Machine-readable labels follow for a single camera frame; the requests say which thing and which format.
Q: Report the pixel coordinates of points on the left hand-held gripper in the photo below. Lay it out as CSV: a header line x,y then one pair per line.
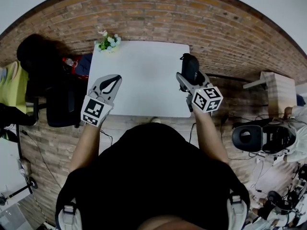
x,y
93,109

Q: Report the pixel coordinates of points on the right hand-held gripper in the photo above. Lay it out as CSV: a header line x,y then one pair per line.
x,y
206,99

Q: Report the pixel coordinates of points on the black oval case with lettering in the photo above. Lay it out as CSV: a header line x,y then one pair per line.
x,y
189,67

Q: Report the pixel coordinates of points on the person's left forearm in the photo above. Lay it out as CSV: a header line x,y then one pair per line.
x,y
87,142

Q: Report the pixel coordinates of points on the person's right forearm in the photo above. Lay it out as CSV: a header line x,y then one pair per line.
x,y
208,138

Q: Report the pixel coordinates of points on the dark blue bag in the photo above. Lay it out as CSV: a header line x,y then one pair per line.
x,y
84,65

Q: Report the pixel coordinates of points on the potted flower plant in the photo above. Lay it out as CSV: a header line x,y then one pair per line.
x,y
108,43

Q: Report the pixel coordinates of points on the clear plastic bottle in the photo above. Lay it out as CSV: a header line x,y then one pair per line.
x,y
69,61

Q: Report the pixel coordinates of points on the black padded headset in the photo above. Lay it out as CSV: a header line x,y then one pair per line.
x,y
247,138

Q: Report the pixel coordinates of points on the black office chair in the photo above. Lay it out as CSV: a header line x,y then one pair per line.
x,y
36,54

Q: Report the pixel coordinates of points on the light wooden stool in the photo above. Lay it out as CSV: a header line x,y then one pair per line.
x,y
280,90

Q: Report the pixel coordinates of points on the yellow-green table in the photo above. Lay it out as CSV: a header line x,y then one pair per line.
x,y
14,87

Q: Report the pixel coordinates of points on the black bag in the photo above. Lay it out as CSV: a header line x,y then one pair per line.
x,y
14,115

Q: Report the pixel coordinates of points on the person's black shirt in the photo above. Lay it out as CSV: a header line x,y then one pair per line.
x,y
153,176

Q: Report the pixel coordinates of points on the black tripod stand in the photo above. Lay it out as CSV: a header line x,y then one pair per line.
x,y
33,183

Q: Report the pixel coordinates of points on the person's face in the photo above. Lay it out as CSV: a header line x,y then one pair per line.
x,y
170,223

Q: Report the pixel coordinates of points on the black camera equipment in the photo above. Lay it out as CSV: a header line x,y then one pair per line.
x,y
275,200

